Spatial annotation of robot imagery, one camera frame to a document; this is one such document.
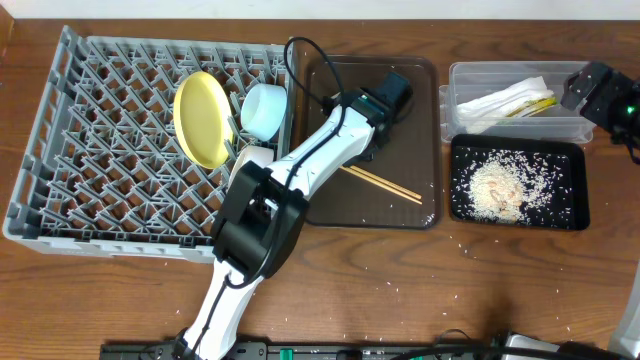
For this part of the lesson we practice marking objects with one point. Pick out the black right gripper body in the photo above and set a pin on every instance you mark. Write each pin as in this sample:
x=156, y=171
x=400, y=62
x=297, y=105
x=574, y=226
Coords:
x=616, y=107

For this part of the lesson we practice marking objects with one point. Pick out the light blue bowl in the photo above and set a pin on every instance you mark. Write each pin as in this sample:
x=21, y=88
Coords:
x=263, y=111

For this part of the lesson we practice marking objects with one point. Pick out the yellow plate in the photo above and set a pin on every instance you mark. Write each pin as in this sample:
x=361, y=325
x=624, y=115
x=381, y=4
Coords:
x=201, y=111

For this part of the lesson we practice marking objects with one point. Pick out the grey dish rack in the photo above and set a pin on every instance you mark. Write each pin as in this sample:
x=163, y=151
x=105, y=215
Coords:
x=103, y=174

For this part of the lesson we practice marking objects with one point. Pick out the green chopstick wrapper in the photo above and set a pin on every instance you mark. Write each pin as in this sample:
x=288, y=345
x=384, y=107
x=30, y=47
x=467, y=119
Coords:
x=533, y=107

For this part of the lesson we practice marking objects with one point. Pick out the pink bowl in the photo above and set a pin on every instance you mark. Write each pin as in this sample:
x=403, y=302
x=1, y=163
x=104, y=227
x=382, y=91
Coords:
x=261, y=156

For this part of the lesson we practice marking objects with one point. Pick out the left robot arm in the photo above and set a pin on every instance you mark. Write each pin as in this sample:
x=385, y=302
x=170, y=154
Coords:
x=262, y=215

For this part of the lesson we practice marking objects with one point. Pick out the white napkin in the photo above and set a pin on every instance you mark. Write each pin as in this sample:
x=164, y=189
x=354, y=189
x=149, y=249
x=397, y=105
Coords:
x=478, y=115

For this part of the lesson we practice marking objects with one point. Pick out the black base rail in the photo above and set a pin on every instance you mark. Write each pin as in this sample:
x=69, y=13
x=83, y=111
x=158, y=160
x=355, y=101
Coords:
x=255, y=350

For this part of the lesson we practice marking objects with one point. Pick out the black waste tray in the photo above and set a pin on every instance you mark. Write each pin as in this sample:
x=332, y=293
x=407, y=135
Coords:
x=576, y=157

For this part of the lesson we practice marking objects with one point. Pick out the clear plastic bin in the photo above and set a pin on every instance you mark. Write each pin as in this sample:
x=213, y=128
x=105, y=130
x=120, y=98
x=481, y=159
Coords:
x=472, y=80

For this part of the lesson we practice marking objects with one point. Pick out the brown serving tray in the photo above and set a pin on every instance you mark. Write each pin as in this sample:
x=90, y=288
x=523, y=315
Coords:
x=412, y=158

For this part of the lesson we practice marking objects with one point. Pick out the rice leftovers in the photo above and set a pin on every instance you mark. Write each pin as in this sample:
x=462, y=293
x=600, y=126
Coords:
x=512, y=187

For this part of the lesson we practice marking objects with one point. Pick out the wooden chopstick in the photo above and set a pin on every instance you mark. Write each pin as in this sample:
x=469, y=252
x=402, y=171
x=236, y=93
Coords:
x=394, y=190
x=384, y=180

